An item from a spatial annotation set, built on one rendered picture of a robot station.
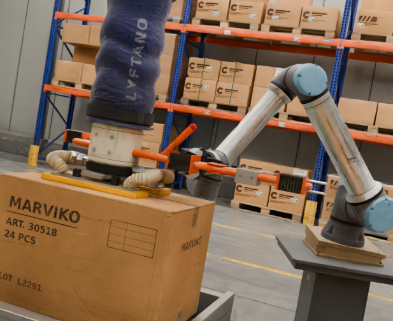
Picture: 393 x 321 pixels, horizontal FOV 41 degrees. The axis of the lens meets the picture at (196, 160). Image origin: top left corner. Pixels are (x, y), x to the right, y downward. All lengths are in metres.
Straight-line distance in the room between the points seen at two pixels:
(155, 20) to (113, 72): 0.21
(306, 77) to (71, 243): 1.01
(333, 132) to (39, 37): 11.07
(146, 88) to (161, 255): 0.54
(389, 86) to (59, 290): 8.89
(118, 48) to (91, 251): 0.63
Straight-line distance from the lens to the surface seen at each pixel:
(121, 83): 1.69
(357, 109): 8.78
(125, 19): 1.72
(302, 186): 1.56
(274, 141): 10.24
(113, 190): 1.63
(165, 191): 1.82
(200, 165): 1.64
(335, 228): 2.37
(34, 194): 1.71
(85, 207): 1.61
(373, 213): 2.17
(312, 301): 2.37
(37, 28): 12.85
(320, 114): 2.05
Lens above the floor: 1.18
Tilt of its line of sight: 3 degrees down
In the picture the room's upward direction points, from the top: 10 degrees clockwise
